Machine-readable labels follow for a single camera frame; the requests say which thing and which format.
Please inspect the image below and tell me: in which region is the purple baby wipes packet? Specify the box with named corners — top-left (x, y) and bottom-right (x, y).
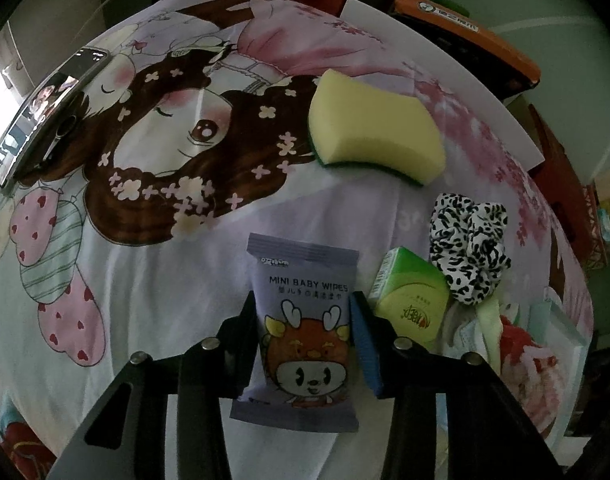
top-left (229, 232), bottom-right (360, 433)

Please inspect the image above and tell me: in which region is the white storage box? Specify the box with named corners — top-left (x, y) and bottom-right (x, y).
top-left (495, 302), bottom-right (593, 441)

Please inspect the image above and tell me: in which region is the red patterned box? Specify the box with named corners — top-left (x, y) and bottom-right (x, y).
top-left (527, 105), bottom-right (610, 271)

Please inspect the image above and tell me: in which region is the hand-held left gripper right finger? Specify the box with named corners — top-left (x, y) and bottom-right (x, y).
top-left (349, 291), bottom-right (562, 480)

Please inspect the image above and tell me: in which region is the black and white scrunchie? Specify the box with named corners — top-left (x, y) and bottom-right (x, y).
top-left (429, 192), bottom-right (513, 307)

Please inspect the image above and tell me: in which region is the yellow green-backed sponge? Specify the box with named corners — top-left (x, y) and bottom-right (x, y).
top-left (307, 69), bottom-right (446, 188)

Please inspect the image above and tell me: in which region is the orange and black box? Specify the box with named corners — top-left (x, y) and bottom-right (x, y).
top-left (392, 0), bottom-right (542, 98)

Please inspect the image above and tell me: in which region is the green tissue pack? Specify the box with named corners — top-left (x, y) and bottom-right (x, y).
top-left (369, 246), bottom-right (452, 348)

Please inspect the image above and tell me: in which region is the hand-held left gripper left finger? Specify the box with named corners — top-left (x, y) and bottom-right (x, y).
top-left (45, 291), bottom-right (262, 480)

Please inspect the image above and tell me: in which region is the white flat board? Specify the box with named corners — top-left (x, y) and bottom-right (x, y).
top-left (341, 0), bottom-right (546, 173)

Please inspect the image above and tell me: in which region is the cartoon printed bedsheet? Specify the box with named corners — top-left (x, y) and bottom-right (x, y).
top-left (0, 0), bottom-right (596, 480)

